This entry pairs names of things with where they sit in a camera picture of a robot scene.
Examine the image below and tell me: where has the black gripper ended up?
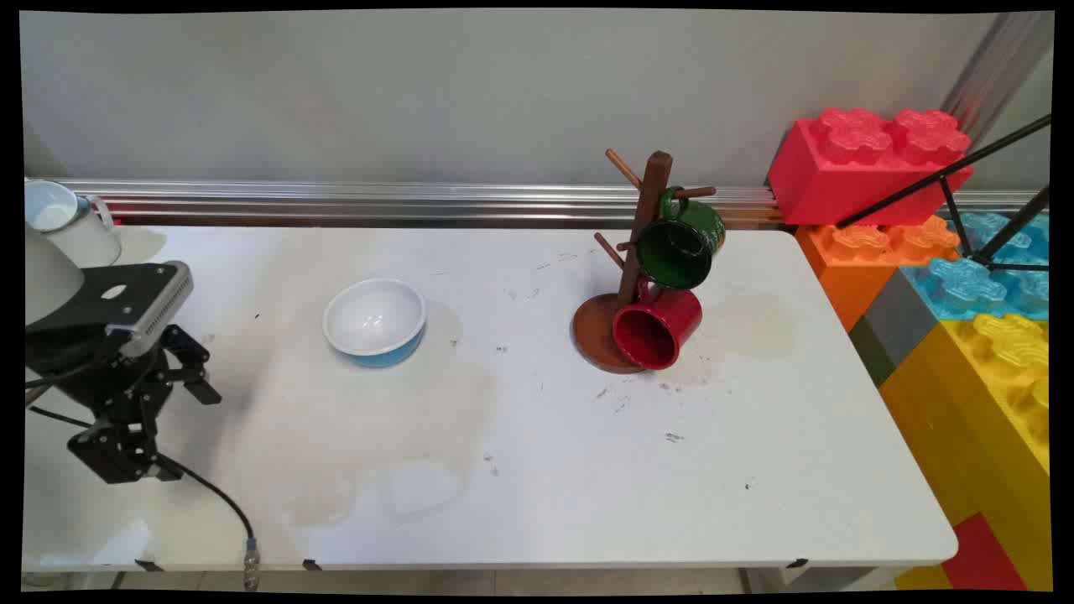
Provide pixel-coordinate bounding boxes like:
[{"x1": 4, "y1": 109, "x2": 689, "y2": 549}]
[{"x1": 25, "y1": 324, "x2": 224, "y2": 486}]

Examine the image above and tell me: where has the green enamel mug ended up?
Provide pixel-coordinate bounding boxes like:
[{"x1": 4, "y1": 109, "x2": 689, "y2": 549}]
[{"x1": 635, "y1": 186, "x2": 727, "y2": 291}]

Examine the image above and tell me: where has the white enamel mug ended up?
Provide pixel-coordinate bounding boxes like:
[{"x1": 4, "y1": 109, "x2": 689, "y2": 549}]
[{"x1": 25, "y1": 180, "x2": 122, "y2": 268}]

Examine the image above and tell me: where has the white and blue bowl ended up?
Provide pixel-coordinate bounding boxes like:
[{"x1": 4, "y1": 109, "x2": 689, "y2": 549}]
[{"x1": 322, "y1": 278, "x2": 428, "y2": 369}]

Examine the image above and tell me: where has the red enamel mug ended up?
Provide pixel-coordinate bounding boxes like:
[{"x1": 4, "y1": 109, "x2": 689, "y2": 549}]
[{"x1": 612, "y1": 281, "x2": 704, "y2": 372}]

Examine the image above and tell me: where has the brown wooden mug tree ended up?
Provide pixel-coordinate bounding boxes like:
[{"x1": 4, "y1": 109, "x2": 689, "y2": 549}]
[{"x1": 572, "y1": 148, "x2": 717, "y2": 375}]

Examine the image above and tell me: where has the big orange toy block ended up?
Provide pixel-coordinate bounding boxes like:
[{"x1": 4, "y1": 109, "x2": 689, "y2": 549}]
[{"x1": 795, "y1": 215, "x2": 962, "y2": 333}]

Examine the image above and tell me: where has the big dark green toy block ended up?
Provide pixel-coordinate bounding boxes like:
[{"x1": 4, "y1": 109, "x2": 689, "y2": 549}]
[{"x1": 848, "y1": 316, "x2": 898, "y2": 388}]

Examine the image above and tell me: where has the big red toy block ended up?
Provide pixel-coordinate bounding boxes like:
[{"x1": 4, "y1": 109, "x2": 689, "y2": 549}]
[{"x1": 767, "y1": 107, "x2": 975, "y2": 227}]

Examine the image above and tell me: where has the big grey toy block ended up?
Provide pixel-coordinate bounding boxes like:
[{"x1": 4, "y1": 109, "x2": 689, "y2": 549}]
[{"x1": 863, "y1": 266, "x2": 942, "y2": 367}]

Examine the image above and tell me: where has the big yellow toy block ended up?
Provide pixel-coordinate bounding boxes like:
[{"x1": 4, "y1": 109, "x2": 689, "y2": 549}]
[{"x1": 878, "y1": 311, "x2": 1051, "y2": 592}]

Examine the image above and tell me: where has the big light blue toy block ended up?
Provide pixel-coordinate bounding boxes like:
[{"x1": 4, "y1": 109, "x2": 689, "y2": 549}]
[{"x1": 901, "y1": 211, "x2": 1051, "y2": 322}]

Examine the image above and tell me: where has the black tripod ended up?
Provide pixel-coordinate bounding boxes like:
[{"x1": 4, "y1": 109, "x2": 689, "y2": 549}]
[{"x1": 837, "y1": 112, "x2": 1052, "y2": 273}]

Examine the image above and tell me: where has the small red toy block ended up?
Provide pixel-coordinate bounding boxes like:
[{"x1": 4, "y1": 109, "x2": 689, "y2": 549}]
[{"x1": 941, "y1": 511, "x2": 1030, "y2": 592}]

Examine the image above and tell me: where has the dark grey wrist camera mount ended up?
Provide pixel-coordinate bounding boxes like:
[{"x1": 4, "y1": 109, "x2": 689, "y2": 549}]
[{"x1": 25, "y1": 260, "x2": 195, "y2": 359}]

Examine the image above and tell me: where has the black cable with metal connector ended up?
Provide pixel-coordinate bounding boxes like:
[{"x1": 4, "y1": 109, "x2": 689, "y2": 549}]
[{"x1": 25, "y1": 405, "x2": 259, "y2": 592}]

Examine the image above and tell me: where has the aluminium rail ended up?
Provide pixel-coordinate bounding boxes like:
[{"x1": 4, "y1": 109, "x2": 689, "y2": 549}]
[{"x1": 25, "y1": 177, "x2": 1050, "y2": 230}]

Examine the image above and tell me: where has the aluminium post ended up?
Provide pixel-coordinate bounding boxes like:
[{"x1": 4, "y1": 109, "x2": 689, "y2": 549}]
[{"x1": 939, "y1": 12, "x2": 1052, "y2": 145}]

